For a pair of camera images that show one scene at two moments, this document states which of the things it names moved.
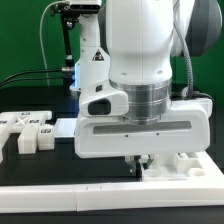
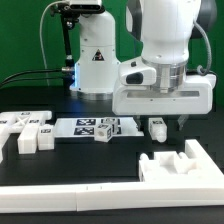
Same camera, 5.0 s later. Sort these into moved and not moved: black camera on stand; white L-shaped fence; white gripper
Moved: white gripper
Not moved: black camera on stand; white L-shaped fence
